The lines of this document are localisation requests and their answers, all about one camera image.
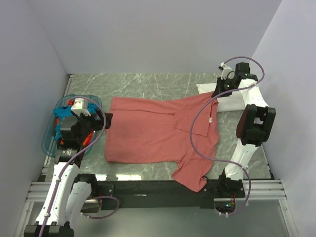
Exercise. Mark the teal plastic basket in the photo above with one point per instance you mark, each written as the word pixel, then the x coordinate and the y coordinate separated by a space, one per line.
pixel 49 145

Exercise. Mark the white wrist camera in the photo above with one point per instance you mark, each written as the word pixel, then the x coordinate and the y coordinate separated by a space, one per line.
pixel 80 107
pixel 225 70

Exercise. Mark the blue t shirt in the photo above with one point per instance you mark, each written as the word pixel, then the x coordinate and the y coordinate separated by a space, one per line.
pixel 63 112

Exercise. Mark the salmon pink t shirt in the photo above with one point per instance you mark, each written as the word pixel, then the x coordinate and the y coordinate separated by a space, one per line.
pixel 183 131

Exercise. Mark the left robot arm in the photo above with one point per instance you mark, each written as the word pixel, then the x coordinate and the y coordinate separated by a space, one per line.
pixel 69 189

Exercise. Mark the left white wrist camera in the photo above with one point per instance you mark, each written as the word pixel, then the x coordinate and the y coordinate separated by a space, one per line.
pixel 80 107

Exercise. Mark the orange t shirt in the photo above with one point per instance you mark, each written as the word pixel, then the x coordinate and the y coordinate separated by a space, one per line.
pixel 87 140

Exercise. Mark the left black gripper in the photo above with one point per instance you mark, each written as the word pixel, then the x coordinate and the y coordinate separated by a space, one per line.
pixel 98 124

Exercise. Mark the black base beam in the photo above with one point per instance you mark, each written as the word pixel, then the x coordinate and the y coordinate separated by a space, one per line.
pixel 160 194

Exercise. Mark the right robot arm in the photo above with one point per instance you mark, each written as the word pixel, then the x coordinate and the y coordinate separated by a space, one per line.
pixel 254 126

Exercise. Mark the folded white t shirt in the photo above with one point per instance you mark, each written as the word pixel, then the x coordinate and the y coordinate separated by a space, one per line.
pixel 234 102

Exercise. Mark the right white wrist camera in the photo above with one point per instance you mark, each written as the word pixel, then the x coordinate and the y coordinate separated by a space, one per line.
pixel 225 70

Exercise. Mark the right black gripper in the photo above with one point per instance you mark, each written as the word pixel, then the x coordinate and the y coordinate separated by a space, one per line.
pixel 218 87

